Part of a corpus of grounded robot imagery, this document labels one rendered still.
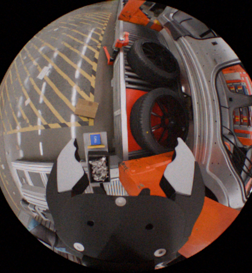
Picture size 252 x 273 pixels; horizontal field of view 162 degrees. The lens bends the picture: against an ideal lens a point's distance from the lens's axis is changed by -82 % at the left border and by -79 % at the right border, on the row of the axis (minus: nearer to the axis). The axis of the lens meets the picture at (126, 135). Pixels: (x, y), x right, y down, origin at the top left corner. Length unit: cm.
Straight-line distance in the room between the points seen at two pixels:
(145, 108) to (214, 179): 75
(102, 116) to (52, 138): 68
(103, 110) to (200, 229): 123
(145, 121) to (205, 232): 75
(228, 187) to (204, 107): 60
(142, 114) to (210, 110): 51
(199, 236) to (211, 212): 10
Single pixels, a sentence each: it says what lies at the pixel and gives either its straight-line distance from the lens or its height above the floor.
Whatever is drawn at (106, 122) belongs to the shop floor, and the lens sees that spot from 116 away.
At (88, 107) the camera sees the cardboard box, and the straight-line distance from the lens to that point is 98.
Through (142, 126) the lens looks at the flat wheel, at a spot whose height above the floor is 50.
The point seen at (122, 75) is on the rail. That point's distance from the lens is 92.
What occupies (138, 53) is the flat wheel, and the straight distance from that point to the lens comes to 102.
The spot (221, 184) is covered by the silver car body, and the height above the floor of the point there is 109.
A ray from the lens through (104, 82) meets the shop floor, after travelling 128.
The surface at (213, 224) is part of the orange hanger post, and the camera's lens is 33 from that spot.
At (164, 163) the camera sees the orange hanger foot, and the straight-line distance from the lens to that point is 68.
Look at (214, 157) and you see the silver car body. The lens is 75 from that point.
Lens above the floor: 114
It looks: 69 degrees down
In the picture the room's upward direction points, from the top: 104 degrees clockwise
